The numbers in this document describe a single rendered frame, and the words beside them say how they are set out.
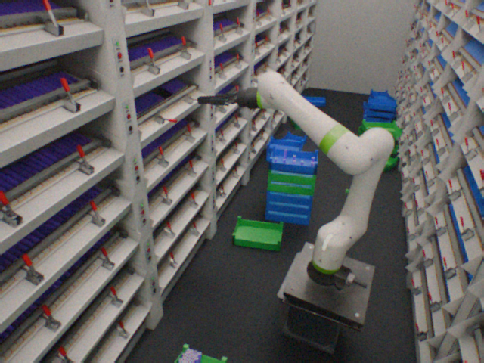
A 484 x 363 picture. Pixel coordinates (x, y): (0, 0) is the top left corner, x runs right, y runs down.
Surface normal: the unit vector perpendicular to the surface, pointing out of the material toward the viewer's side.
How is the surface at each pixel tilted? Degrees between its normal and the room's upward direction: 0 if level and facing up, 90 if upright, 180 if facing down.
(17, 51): 110
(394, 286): 0
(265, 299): 0
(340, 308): 4
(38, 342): 20
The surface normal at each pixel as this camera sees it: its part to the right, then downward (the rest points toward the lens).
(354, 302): 0.07, -0.82
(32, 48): 0.88, 0.47
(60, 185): 0.36, -0.74
